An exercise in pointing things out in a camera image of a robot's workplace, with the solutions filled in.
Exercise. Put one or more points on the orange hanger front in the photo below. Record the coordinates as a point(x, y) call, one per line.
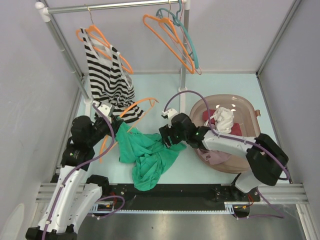
point(152, 102)

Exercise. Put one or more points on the white garment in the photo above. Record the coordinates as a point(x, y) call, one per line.
point(225, 120)

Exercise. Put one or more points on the pink thin hanger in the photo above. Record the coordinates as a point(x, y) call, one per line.
point(183, 17)

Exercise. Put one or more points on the brown plastic laundry basket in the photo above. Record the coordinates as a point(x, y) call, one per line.
point(245, 124)

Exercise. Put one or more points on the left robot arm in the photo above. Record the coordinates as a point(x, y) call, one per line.
point(66, 211)

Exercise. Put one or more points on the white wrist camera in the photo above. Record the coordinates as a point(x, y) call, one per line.
point(103, 109)
point(169, 115)

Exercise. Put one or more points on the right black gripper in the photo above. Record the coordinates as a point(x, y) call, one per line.
point(165, 131)

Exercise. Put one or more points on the teal hanger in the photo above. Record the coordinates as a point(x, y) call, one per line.
point(160, 15)

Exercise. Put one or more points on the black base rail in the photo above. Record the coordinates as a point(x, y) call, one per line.
point(175, 198)

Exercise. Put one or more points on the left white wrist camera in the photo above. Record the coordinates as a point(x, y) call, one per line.
point(103, 109)

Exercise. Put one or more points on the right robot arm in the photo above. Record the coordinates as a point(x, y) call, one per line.
point(266, 159)

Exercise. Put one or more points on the orange hanger with striped top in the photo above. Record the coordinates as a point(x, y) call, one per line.
point(96, 34)

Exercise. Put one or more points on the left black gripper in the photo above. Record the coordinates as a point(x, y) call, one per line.
point(115, 123)

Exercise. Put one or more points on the pink mauve garment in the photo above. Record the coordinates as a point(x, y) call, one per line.
point(213, 157)

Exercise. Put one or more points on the metal clothes rack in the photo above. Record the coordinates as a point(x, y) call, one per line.
point(124, 20)

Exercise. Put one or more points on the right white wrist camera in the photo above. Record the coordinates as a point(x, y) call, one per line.
point(169, 115)

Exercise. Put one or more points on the green tank top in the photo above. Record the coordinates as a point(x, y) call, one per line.
point(150, 156)

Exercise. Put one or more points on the black white striped tank top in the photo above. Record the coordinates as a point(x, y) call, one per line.
point(109, 81)

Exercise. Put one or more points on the red garment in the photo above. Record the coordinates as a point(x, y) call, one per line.
point(236, 130)

